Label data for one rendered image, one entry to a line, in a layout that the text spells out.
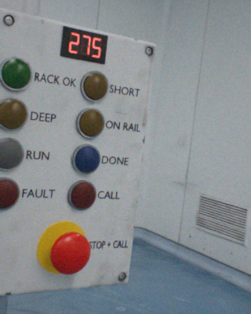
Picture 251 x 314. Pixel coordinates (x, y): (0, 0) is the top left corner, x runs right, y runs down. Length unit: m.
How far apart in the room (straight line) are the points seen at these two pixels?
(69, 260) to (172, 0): 4.56
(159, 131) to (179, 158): 0.42
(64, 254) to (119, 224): 0.08
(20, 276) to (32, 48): 0.21
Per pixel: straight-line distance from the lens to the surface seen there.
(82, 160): 0.47
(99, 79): 0.47
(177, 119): 4.54
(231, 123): 4.02
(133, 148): 0.51
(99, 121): 0.47
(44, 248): 0.48
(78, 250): 0.46
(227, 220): 4.00
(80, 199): 0.47
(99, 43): 0.48
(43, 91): 0.46
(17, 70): 0.44
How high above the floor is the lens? 1.13
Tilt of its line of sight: 3 degrees down
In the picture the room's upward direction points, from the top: 7 degrees clockwise
